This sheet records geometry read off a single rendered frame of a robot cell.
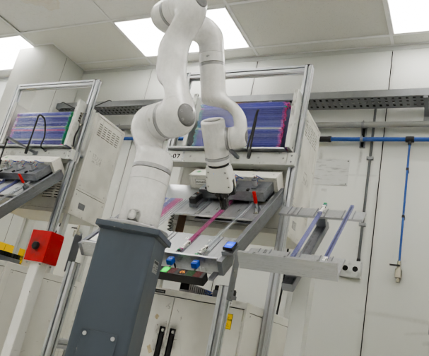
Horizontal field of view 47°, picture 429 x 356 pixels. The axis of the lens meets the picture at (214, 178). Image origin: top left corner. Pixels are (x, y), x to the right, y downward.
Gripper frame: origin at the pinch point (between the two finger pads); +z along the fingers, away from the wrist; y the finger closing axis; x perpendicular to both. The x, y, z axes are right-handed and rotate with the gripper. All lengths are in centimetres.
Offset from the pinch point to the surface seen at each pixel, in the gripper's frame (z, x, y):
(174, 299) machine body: 52, 6, -35
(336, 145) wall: 53, 230, -18
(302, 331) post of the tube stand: 43, -9, 29
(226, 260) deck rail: 22.1, -3.5, -0.5
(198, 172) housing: 14, 63, -47
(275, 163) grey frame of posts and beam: 9, 69, -6
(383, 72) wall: 4, 275, 13
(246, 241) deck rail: 23.9, 15.0, -0.6
